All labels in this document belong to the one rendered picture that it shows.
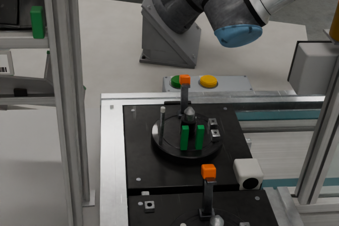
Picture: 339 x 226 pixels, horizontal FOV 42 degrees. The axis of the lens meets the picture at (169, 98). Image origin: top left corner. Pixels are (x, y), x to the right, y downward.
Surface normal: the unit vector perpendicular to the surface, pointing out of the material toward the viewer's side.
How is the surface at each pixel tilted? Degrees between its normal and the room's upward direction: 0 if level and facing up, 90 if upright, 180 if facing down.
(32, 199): 0
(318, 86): 90
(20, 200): 0
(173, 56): 90
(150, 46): 90
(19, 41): 90
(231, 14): 57
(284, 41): 0
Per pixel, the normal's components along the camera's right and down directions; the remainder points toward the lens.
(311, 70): 0.11, 0.58
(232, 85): 0.06, -0.81
